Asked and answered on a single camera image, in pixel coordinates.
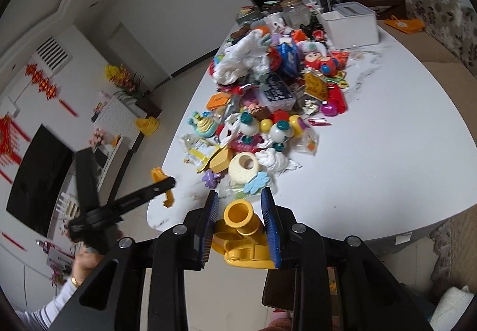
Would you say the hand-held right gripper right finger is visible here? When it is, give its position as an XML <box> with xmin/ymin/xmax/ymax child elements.
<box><xmin>260</xmin><ymin>187</ymin><xmax>444</xmax><ymax>331</ymax></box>

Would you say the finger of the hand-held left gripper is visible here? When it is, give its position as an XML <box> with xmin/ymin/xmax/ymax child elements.
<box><xmin>107</xmin><ymin>176</ymin><xmax>176</xmax><ymax>222</ymax></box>

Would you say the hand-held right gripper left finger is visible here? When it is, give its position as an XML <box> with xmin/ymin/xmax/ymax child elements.
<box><xmin>48</xmin><ymin>190</ymin><xmax>220</xmax><ymax>331</ymax></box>

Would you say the yellow curved toy piece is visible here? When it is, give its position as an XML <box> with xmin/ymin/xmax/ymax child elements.
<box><xmin>151</xmin><ymin>166</ymin><xmax>176</xmax><ymax>208</ymax></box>

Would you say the yellow toy microscope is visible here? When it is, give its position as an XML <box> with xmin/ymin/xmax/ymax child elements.
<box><xmin>212</xmin><ymin>200</ymin><xmax>277</xmax><ymax>269</ymax></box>

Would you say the brown cardboard box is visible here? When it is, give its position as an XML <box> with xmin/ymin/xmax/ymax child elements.
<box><xmin>261</xmin><ymin>267</ymin><xmax>344</xmax><ymax>318</ymax></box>

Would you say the person's left forearm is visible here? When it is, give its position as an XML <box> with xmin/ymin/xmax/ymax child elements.
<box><xmin>15</xmin><ymin>278</ymin><xmax>81</xmax><ymax>331</ymax></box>

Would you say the person's left hand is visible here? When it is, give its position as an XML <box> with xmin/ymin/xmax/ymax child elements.
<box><xmin>72</xmin><ymin>247</ymin><xmax>105</xmax><ymax>287</ymax></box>

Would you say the white TV cabinet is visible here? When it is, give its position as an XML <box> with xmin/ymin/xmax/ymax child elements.
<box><xmin>95</xmin><ymin>135</ymin><xmax>129</xmax><ymax>198</ymax></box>

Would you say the purple flower toy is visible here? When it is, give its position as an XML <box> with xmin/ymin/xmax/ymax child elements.
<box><xmin>202</xmin><ymin>170</ymin><xmax>223</xmax><ymax>189</ymax></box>

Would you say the light blue wing toy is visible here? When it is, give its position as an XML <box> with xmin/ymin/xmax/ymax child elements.
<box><xmin>244</xmin><ymin>171</ymin><xmax>270</xmax><ymax>195</ymax></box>

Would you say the black television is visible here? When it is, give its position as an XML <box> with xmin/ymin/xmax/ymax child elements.
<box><xmin>6</xmin><ymin>124</ymin><xmax>75</xmax><ymax>239</ymax></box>

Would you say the cream round toy with hole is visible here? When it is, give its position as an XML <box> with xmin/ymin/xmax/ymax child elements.
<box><xmin>227</xmin><ymin>151</ymin><xmax>261</xmax><ymax>186</ymax></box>

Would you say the yellow and white packet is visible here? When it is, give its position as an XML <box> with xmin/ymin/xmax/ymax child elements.
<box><xmin>186</xmin><ymin>140</ymin><xmax>220</xmax><ymax>172</ymax></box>

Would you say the yellow potty chair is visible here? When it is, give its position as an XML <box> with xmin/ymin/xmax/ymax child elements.
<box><xmin>134</xmin><ymin>116</ymin><xmax>161</xmax><ymax>137</ymax></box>

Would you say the twisted white tissue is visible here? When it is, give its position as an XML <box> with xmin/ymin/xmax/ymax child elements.
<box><xmin>255</xmin><ymin>147</ymin><xmax>303</xmax><ymax>177</ymax></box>

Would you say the yellow paper box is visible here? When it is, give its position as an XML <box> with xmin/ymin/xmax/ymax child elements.
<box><xmin>208</xmin><ymin>146</ymin><xmax>234</xmax><ymax>171</ymax></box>

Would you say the pink flower bouquet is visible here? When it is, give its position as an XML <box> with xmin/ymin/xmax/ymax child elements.
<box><xmin>91</xmin><ymin>128</ymin><xmax>113</xmax><ymax>148</ymax></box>

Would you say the white radiator cover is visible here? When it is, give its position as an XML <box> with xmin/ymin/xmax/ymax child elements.
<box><xmin>90</xmin><ymin>95</ymin><xmax>143</xmax><ymax>153</ymax></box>

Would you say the teal snail toy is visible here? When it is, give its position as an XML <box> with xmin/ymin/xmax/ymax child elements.
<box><xmin>187</xmin><ymin>111</ymin><xmax>219</xmax><ymax>138</ymax></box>

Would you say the clear packet with orange print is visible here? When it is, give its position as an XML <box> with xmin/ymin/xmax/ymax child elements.
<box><xmin>298</xmin><ymin>127</ymin><xmax>320</xmax><ymax>157</ymax></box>

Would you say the white eyeball toy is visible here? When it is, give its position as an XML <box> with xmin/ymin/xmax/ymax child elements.
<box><xmin>269</xmin><ymin>121</ymin><xmax>292</xmax><ymax>146</ymax></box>
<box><xmin>238</xmin><ymin>112</ymin><xmax>260</xmax><ymax>138</ymax></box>

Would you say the yellow and purple ball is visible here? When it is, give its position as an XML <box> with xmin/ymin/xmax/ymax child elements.
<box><xmin>288</xmin><ymin>114</ymin><xmax>310</xmax><ymax>138</ymax></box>

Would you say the potted yellow flower plant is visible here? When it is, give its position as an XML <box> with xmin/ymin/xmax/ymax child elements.
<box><xmin>105</xmin><ymin>64</ymin><xmax>163</xmax><ymax>119</ymax></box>

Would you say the orange small box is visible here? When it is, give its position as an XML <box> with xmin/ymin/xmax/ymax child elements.
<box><xmin>207</xmin><ymin>92</ymin><xmax>232</xmax><ymax>110</ymax></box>

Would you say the clear box with blue label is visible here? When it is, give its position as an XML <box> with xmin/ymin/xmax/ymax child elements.
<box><xmin>258</xmin><ymin>72</ymin><xmax>298</xmax><ymax>112</ymax></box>

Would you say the white door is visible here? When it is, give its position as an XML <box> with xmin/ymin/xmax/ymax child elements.
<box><xmin>108</xmin><ymin>21</ymin><xmax>173</xmax><ymax>79</ymax></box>

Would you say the yellow foil packet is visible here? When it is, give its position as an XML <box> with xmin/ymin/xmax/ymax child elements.
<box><xmin>303</xmin><ymin>72</ymin><xmax>329</xmax><ymax>103</ymax></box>

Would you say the white plastic bag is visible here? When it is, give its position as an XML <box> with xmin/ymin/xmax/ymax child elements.
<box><xmin>216</xmin><ymin>32</ymin><xmax>271</xmax><ymax>84</ymax></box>

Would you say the blue snack packet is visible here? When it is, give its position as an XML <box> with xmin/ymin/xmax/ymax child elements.
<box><xmin>277</xmin><ymin>42</ymin><xmax>301</xmax><ymax>78</ymax></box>

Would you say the red monkey doll toy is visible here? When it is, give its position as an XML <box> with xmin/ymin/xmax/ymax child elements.
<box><xmin>304</xmin><ymin>49</ymin><xmax>340</xmax><ymax>75</ymax></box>

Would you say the white cushion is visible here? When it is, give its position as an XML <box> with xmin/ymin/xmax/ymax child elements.
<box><xmin>428</xmin><ymin>285</ymin><xmax>475</xmax><ymax>331</ymax></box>

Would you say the glass jar with lid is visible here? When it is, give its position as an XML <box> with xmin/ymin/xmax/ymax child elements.
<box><xmin>281</xmin><ymin>0</ymin><xmax>311</xmax><ymax>29</ymax></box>

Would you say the white storage box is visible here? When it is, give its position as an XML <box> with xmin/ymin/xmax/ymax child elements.
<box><xmin>316</xmin><ymin>2</ymin><xmax>380</xmax><ymax>51</ymax></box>

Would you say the orange tote bag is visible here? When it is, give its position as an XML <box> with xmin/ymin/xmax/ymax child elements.
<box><xmin>384</xmin><ymin>17</ymin><xmax>426</xmax><ymax>34</ymax></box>

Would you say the floral patterned sofa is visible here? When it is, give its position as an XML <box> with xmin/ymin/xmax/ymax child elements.
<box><xmin>376</xmin><ymin>0</ymin><xmax>477</xmax><ymax>317</ymax></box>

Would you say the red paper wall decoration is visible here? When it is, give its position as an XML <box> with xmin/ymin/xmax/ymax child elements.
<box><xmin>24</xmin><ymin>63</ymin><xmax>61</xmax><ymax>100</ymax></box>

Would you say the white wall vent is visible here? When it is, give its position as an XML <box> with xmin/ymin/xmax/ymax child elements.
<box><xmin>35</xmin><ymin>36</ymin><xmax>72</xmax><ymax>71</ymax></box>

